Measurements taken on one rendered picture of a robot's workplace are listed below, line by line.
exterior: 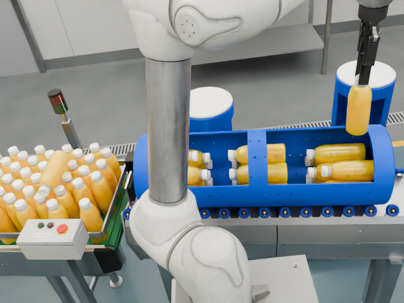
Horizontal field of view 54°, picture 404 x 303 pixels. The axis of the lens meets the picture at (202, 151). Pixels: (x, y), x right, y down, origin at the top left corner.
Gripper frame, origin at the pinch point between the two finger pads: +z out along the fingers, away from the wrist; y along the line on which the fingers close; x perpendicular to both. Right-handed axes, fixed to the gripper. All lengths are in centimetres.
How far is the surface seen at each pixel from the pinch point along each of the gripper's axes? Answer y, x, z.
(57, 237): -33, 99, 38
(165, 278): -10, 76, 96
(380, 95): 61, -28, 48
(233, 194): -15, 41, 37
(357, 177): -9.4, -1.2, 35.5
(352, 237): -14, -2, 62
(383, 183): -14.4, -8.1, 33.4
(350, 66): 82, -17, 43
